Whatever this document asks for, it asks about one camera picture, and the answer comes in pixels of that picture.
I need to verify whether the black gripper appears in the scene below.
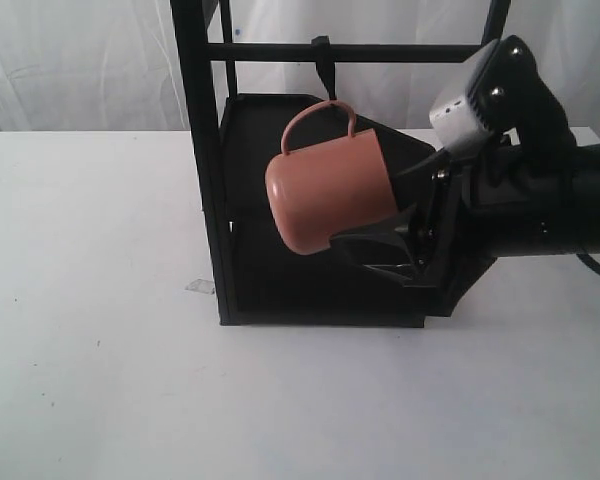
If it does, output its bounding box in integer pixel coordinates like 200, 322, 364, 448
330, 145, 555, 318

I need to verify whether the pink ceramic mug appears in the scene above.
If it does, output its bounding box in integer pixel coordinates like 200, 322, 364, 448
265, 100, 398, 255

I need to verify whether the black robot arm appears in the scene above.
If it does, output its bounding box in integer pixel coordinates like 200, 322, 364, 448
330, 141, 600, 316

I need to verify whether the black two-tier metal rack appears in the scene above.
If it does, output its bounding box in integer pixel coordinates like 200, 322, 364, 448
169, 0, 512, 330

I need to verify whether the clear tape piece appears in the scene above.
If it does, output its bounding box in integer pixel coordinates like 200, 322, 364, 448
185, 278, 216, 295

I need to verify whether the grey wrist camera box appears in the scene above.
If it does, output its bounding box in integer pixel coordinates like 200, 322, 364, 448
429, 40, 499, 158

